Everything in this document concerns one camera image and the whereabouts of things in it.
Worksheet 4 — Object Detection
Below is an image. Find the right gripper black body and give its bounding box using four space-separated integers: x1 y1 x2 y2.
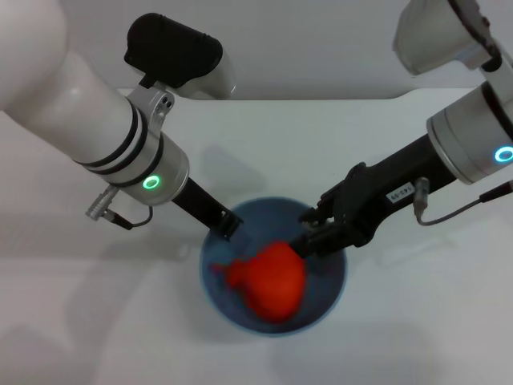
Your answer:
317 135 458 248

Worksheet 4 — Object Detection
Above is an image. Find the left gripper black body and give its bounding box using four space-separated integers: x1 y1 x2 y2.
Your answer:
170 177 228 233

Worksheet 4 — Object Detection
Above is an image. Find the blue bowl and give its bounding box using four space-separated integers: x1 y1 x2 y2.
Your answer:
199 196 348 334

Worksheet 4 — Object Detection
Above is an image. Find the orange fruit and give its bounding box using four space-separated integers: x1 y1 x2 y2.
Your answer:
210 239 308 324

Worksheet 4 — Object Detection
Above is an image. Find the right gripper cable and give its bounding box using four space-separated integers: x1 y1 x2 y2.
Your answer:
412 178 513 225

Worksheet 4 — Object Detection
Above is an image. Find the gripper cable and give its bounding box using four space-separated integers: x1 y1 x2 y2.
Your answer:
412 178 513 225
85 187 154 230

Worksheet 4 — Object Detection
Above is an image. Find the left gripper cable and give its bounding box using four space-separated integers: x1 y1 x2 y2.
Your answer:
85 187 154 230

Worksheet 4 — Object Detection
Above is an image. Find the left wrist camera housing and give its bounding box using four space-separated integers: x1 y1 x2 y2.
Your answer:
123 12 237 100

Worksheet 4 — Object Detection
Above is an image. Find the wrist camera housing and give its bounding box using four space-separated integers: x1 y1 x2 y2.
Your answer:
123 12 237 100
391 0 503 76

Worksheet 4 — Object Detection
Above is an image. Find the right wrist camera housing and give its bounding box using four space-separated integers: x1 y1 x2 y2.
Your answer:
391 0 503 76

